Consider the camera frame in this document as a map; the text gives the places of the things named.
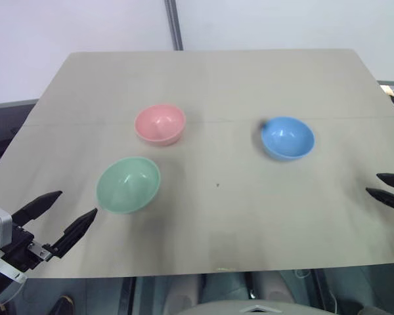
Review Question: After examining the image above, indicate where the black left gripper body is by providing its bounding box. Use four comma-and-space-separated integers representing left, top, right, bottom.
0, 224, 53, 272

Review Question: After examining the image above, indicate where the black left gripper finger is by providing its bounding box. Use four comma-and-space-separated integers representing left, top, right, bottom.
43, 207, 99, 260
11, 190, 63, 228

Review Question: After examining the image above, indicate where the green plastic bowl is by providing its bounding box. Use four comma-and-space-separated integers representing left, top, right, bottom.
95, 156, 161, 215

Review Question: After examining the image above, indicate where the pink plastic bowl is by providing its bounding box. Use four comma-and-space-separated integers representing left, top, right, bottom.
134, 104, 187, 147

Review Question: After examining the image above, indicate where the grey robot torso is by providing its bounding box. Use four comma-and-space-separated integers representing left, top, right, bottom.
180, 299, 332, 315

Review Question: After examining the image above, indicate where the blue plastic bowl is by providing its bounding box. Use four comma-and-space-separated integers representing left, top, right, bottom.
261, 116, 316, 162

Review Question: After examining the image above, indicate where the grey metal post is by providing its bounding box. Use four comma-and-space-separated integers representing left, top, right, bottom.
164, 0, 185, 51

